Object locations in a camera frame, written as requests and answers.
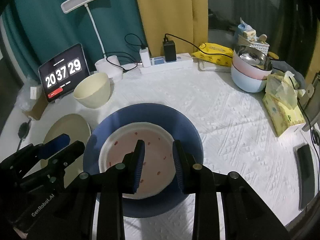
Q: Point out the white power strip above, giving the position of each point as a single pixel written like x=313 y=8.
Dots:
x=185 y=60

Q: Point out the tablet showing clock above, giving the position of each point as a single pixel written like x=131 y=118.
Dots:
x=62 y=72

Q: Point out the clear plastic bag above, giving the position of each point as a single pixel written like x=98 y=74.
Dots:
x=25 y=97

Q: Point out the dark radiator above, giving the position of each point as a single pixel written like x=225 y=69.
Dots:
x=252 y=10

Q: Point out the beige plate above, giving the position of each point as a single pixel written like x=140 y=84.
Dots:
x=67 y=127

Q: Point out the white basket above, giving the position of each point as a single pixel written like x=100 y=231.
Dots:
x=260 y=47

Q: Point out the large blue bowl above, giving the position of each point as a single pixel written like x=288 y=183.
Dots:
x=150 y=112

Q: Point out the yellow tissue box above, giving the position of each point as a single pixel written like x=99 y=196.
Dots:
x=282 y=117

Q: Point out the steel bowl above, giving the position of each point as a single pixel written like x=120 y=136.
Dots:
x=252 y=56

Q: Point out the white packet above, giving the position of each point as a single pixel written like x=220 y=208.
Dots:
x=212 y=68

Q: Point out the black phone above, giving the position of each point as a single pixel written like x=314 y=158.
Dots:
x=305 y=175

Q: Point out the white textured tablecloth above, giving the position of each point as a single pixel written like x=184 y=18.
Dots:
x=225 y=130

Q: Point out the yellow printed packet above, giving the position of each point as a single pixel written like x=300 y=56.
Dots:
x=215 y=53

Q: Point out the beige bowl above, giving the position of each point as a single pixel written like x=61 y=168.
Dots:
x=92 y=92

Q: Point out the small white box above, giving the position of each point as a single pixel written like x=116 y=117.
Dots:
x=35 y=92

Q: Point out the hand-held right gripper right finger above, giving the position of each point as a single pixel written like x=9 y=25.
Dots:
x=178 y=170

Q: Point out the brown cardboard box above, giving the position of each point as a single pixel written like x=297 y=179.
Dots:
x=35 y=110

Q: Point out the grey cloth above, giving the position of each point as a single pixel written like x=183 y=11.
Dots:
x=287 y=67

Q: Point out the yellow curtain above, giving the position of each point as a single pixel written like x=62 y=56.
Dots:
x=170 y=10

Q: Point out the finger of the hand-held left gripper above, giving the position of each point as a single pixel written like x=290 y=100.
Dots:
x=72 y=150
x=55 y=142

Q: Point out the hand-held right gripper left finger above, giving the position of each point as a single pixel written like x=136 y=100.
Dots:
x=138 y=170

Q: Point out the light blue packet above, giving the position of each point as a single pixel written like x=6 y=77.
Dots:
x=243 y=30

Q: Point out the pink spotted bowl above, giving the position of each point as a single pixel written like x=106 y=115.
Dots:
x=157 y=160

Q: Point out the black charger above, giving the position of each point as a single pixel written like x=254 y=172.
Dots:
x=169 y=51

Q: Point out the yellowish plastic bag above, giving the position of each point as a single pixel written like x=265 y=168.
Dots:
x=281 y=87

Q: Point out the grey stand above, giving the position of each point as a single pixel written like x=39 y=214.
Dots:
x=312 y=102

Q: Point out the black spoon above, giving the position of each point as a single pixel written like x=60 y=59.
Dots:
x=24 y=130

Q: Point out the teal curtain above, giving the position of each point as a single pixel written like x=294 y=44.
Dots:
x=37 y=30

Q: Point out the plain pink bowl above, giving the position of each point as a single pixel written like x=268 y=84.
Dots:
x=243 y=70

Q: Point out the white charger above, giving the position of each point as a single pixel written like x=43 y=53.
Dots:
x=145 y=57

